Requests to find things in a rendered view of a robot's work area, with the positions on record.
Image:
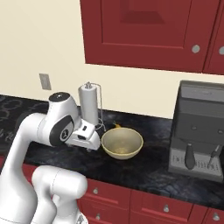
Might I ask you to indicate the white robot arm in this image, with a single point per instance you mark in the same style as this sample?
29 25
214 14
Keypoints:
23 151

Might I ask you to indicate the paper towel roll on holder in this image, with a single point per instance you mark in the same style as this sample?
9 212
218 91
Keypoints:
88 105

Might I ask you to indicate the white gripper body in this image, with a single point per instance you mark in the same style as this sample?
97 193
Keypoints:
87 142

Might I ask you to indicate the grey wall outlet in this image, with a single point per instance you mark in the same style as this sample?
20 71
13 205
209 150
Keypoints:
45 81

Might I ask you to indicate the black hob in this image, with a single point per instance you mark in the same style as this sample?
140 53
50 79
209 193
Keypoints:
11 116

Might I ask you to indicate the narrow red cupboard door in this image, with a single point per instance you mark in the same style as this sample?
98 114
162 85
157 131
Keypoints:
215 35

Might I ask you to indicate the round silver drawer knob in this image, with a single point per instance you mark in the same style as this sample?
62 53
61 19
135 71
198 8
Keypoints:
166 208
95 191
97 216
215 216

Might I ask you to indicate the yellow vegetable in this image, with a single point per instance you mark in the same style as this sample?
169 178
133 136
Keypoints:
117 126

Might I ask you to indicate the beige bowl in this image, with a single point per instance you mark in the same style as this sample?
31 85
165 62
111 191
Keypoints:
122 143

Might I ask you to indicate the grey coffee machine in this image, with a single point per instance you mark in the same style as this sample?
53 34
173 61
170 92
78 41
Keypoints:
198 128

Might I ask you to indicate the wide red cupboard door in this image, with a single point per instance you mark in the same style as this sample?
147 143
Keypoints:
145 32

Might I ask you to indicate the round silver cupboard knob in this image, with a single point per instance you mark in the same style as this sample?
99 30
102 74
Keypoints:
222 50
195 48

